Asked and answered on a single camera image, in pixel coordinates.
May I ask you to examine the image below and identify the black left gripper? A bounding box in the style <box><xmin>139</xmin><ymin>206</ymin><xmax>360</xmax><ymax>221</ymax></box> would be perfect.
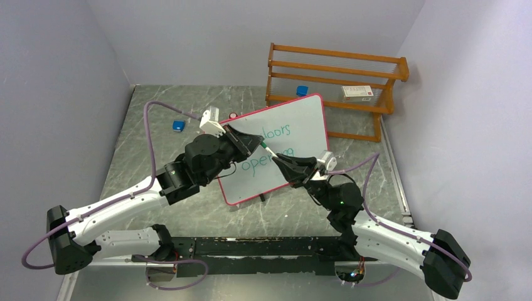
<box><xmin>202</xmin><ymin>124</ymin><xmax>265</xmax><ymax>184</ymax></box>

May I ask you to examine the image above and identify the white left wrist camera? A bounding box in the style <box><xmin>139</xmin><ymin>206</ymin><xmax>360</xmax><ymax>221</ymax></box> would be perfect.
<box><xmin>199</xmin><ymin>106</ymin><xmax>226</xmax><ymax>137</ymax></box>

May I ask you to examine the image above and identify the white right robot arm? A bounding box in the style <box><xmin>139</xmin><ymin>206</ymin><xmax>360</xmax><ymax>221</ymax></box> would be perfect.
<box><xmin>272</xmin><ymin>151</ymin><xmax>472</xmax><ymax>300</ymax></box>

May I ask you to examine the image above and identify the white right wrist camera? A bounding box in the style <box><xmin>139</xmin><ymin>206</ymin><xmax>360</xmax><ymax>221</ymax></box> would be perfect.
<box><xmin>311</xmin><ymin>150</ymin><xmax>338</xmax><ymax>181</ymax></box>

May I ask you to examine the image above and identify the pink framed whiteboard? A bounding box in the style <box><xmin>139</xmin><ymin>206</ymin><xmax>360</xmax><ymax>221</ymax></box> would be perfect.
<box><xmin>218</xmin><ymin>93</ymin><xmax>329</xmax><ymax>206</ymax></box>

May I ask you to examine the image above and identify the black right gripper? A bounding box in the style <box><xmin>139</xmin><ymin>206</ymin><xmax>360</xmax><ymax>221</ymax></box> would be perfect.
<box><xmin>273</xmin><ymin>152</ymin><xmax>336</xmax><ymax>211</ymax></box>

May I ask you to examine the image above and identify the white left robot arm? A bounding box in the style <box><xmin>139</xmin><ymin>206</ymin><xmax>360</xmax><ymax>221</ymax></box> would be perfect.
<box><xmin>47</xmin><ymin>125</ymin><xmax>264</xmax><ymax>275</ymax></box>

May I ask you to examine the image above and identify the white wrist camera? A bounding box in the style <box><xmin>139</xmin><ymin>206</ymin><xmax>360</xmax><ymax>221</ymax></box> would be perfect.
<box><xmin>311</xmin><ymin>150</ymin><xmax>338</xmax><ymax>181</ymax></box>
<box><xmin>199</xmin><ymin>106</ymin><xmax>226</xmax><ymax>137</ymax></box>

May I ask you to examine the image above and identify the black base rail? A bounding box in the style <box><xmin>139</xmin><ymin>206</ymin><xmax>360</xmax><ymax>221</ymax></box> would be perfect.
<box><xmin>166</xmin><ymin>236</ymin><xmax>363</xmax><ymax>278</ymax></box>

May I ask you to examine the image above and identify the blue block on shelf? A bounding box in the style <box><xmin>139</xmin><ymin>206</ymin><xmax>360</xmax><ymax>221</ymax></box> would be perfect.
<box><xmin>296</xmin><ymin>85</ymin><xmax>309</xmax><ymax>97</ymax></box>

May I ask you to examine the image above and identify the blue eraser block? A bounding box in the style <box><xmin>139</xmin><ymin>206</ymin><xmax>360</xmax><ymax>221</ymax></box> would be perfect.
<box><xmin>172</xmin><ymin>120</ymin><xmax>186</xmax><ymax>132</ymax></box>

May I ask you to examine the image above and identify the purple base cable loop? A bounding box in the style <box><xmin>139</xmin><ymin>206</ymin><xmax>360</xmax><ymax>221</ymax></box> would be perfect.
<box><xmin>132</xmin><ymin>255</ymin><xmax>209</xmax><ymax>292</ymax></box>

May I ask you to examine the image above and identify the green white marker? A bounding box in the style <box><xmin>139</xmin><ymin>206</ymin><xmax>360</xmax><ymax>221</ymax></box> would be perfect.
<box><xmin>265</xmin><ymin>146</ymin><xmax>277</xmax><ymax>157</ymax></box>

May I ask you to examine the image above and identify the wooden shelf rack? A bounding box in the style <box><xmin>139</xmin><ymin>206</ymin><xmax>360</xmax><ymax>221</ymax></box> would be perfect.
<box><xmin>265</xmin><ymin>43</ymin><xmax>410</xmax><ymax>142</ymax></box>

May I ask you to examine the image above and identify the white red small box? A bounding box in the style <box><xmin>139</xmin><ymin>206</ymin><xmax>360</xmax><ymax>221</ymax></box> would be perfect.
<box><xmin>341</xmin><ymin>85</ymin><xmax>375</xmax><ymax>102</ymax></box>

